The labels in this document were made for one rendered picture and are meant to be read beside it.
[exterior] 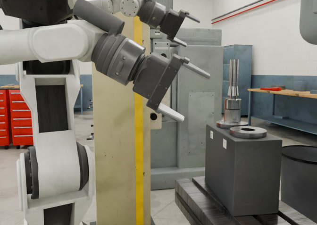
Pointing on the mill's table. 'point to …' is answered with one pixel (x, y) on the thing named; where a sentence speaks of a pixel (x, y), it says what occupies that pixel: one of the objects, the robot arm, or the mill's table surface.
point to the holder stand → (243, 167)
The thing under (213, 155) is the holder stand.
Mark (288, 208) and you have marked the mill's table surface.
